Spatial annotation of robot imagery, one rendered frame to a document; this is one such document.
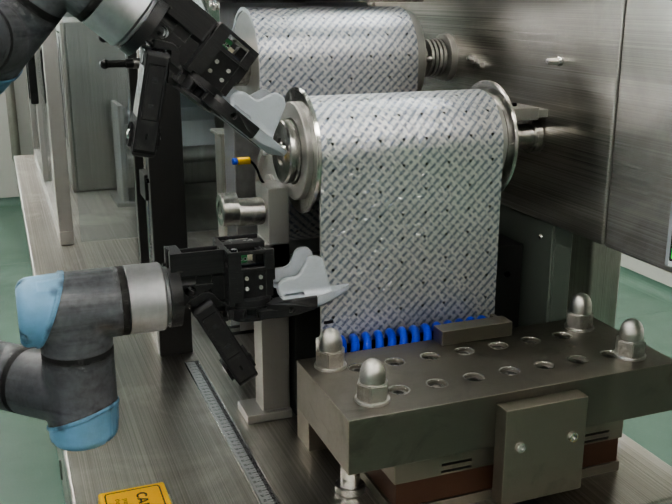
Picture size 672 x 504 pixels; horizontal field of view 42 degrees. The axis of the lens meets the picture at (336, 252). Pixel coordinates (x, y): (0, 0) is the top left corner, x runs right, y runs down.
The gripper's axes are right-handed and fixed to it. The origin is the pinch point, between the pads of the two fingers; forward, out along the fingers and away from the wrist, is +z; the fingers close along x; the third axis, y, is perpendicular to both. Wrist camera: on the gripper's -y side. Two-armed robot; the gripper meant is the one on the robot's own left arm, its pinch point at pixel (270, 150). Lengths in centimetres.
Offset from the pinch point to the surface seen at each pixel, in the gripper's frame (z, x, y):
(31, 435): 58, 190, -115
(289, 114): 0.0, 2.4, 4.9
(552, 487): 39.2, -26.0, -11.0
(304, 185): 4.8, -2.7, -0.8
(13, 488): 53, 158, -119
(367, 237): 14.4, -4.3, -1.1
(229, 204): 1.2, 3.7, -7.8
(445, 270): 25.8, -4.3, 1.6
